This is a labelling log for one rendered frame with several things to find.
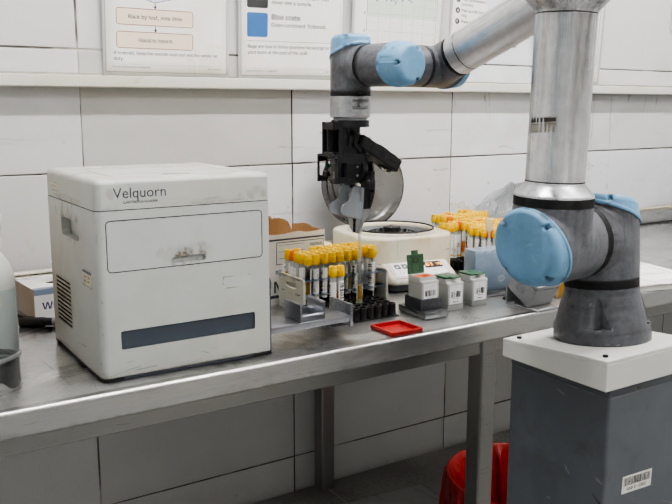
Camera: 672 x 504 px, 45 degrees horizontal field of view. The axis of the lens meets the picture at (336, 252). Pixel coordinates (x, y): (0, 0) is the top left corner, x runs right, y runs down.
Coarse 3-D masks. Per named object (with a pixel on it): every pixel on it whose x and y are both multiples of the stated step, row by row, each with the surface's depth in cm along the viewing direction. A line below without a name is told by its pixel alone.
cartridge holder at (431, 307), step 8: (408, 296) 160; (400, 304) 163; (408, 304) 161; (416, 304) 158; (424, 304) 157; (432, 304) 158; (440, 304) 159; (408, 312) 160; (416, 312) 158; (424, 312) 156; (432, 312) 156; (440, 312) 157
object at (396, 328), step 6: (372, 324) 150; (378, 324) 150; (384, 324) 151; (390, 324) 152; (396, 324) 152; (402, 324) 152; (408, 324) 151; (378, 330) 148; (384, 330) 146; (390, 330) 148; (396, 330) 148; (402, 330) 148; (408, 330) 146; (414, 330) 147; (420, 330) 148; (390, 336) 145; (396, 336) 145
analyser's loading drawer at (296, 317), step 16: (288, 304) 142; (320, 304) 142; (336, 304) 147; (352, 304) 144; (272, 320) 140; (288, 320) 140; (304, 320) 139; (320, 320) 140; (336, 320) 142; (352, 320) 144
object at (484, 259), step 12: (468, 252) 175; (480, 252) 174; (492, 252) 175; (468, 264) 176; (480, 264) 174; (492, 264) 176; (492, 276) 176; (504, 276) 178; (492, 288) 177; (504, 288) 178
